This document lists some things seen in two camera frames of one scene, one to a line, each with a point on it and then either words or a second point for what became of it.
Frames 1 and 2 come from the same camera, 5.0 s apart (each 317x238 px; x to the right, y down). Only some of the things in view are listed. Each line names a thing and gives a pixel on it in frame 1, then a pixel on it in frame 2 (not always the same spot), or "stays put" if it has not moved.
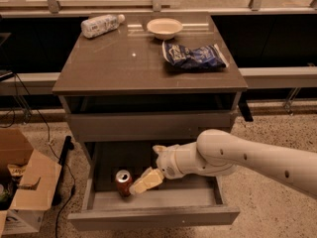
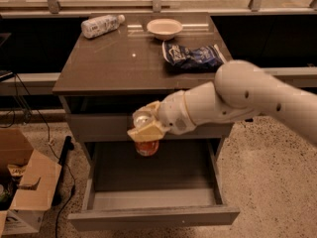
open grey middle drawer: x=176 y=202 stays put
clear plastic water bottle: x=100 y=24 stays put
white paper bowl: x=164 y=28 stays put
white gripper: x=167 y=162 to x=173 y=113
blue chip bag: x=202 y=58 stays put
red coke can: x=124 y=181 to x=147 y=148
